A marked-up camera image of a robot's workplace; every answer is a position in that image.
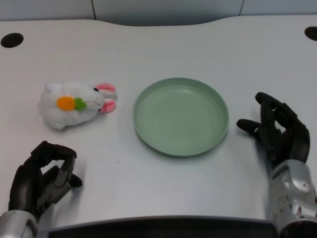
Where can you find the white plush rabbit doll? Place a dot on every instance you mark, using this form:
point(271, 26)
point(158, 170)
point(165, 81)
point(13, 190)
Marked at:
point(74, 105)

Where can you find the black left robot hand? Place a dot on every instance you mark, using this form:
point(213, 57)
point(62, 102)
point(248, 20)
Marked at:
point(27, 178)

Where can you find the black robot torso edge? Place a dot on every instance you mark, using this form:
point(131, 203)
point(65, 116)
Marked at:
point(158, 228)

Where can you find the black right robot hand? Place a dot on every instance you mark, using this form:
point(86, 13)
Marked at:
point(284, 134)

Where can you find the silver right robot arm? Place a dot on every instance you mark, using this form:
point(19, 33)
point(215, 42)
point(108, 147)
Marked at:
point(294, 198)

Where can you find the green round plate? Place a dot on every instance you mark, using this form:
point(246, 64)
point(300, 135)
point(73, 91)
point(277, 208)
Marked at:
point(180, 116)

